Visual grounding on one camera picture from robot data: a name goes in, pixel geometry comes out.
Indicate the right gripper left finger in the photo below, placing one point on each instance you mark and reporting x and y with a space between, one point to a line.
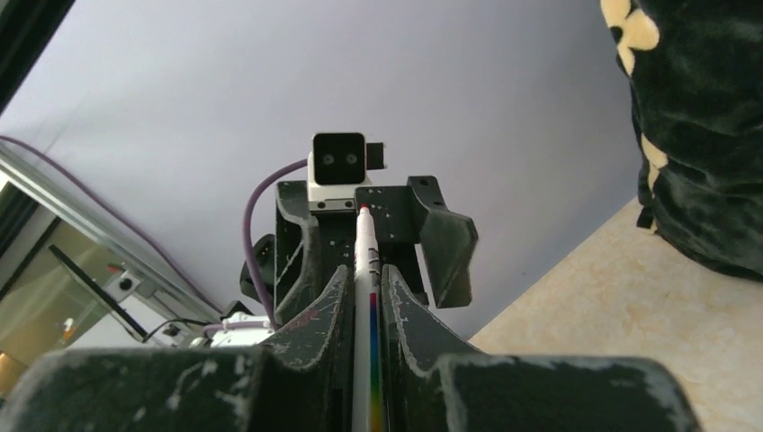
296 380

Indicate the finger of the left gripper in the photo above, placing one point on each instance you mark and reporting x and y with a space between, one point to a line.
448 240
297 274

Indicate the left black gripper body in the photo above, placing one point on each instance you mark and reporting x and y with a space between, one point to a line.
395 230

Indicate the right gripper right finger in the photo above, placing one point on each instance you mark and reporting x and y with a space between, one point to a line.
438 382

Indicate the red capped white marker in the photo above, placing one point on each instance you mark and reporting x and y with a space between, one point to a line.
368 412

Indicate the black floral fleece blanket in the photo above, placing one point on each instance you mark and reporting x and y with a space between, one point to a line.
694 70

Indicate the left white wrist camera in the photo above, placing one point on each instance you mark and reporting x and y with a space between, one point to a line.
338 164

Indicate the left aluminium frame rail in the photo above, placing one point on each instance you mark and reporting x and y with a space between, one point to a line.
102 223

